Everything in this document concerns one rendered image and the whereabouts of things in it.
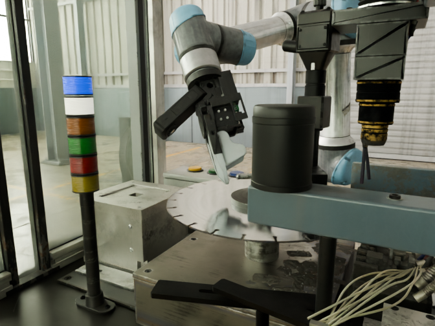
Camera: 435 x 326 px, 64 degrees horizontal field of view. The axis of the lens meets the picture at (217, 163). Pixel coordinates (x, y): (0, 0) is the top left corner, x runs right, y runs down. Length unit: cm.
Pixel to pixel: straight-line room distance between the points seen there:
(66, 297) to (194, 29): 57
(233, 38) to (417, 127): 581
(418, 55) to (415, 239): 616
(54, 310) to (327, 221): 55
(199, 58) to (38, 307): 54
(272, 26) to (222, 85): 41
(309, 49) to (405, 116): 591
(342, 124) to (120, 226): 67
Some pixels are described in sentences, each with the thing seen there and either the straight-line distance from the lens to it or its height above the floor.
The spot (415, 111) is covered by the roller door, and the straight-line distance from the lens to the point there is 645.
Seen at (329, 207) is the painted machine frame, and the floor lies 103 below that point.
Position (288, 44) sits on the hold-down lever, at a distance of 64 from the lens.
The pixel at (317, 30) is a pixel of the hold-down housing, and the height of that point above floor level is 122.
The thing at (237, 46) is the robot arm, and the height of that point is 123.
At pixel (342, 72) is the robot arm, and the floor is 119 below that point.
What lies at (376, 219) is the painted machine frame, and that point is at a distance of 32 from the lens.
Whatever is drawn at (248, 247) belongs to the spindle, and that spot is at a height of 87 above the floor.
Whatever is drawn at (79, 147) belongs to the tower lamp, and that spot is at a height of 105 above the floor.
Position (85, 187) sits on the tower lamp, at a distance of 62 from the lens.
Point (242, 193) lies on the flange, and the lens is 61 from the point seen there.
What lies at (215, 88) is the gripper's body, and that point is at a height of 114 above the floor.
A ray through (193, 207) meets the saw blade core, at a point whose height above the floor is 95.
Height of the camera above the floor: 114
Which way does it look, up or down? 12 degrees down
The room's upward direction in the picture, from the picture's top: straight up
